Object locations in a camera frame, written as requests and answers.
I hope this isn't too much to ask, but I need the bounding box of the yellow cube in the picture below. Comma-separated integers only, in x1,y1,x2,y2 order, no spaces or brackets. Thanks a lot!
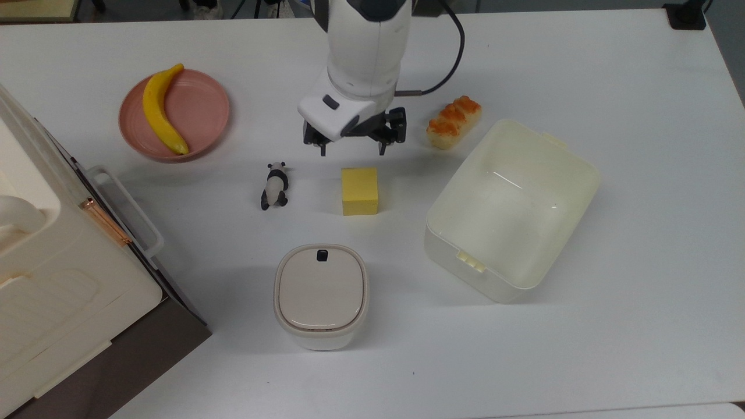
341,168,379,216

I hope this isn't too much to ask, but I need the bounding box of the cream lidded trash can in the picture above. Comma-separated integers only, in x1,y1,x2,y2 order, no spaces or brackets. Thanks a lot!
274,244,370,351

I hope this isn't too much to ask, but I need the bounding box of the white open plastic box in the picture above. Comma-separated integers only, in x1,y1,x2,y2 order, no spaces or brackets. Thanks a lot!
424,119,601,304

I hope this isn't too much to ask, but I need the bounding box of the wooden table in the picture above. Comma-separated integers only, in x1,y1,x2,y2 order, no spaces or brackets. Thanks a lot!
0,0,80,23

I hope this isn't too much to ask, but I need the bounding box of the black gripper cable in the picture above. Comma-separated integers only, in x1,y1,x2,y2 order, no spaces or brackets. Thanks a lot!
396,0,466,97

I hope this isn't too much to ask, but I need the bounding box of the pink plate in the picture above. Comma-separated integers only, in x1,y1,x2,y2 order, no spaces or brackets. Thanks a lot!
118,69,230,164

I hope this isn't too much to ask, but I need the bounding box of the black stand base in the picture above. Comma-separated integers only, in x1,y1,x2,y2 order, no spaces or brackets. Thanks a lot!
664,0,708,31

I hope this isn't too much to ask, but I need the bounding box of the panda toy figure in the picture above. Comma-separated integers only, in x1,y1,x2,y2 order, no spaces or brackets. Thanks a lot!
260,161,290,211

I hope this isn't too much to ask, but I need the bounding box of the salmon roe sushi toy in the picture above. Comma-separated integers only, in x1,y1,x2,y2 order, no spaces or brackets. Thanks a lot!
426,95,483,151

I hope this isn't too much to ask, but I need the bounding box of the brown storage box cream lid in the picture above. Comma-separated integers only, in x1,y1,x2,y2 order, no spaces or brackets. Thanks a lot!
0,84,213,419

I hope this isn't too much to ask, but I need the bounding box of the yellow toy banana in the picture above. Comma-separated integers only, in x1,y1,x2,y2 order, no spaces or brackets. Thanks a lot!
143,63,190,156

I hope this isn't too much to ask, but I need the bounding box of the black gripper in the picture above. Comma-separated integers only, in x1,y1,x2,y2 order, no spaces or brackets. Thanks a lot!
302,107,407,157

